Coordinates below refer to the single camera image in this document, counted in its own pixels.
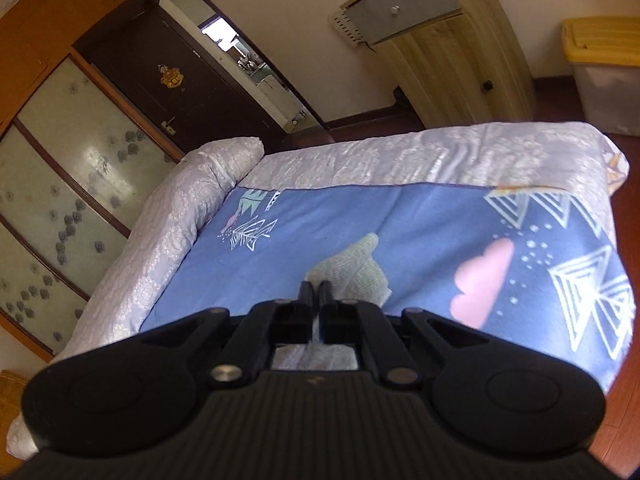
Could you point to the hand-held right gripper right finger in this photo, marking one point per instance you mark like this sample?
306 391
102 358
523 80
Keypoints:
327 306

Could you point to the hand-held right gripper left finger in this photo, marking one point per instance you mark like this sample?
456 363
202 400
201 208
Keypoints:
304 306

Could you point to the grey pants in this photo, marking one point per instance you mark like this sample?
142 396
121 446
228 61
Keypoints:
350 266

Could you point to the blue printed bed sheet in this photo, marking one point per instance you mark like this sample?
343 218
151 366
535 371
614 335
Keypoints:
400 230

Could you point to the lavender floral quilt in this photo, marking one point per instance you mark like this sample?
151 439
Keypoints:
175 220

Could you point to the gold door ornament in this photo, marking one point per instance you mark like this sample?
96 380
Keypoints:
170 78

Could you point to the light wooden cabinet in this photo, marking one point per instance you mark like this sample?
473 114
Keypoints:
450 60

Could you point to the dark wooden door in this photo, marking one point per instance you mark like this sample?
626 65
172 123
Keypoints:
150 65

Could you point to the wooden wardrobe with frosted doors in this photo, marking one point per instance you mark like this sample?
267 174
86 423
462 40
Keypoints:
75 125

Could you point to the grey drawer with knob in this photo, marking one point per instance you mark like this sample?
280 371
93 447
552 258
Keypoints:
400 2

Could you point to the clear storage bin yellow lid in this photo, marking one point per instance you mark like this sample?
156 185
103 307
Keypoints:
605 70

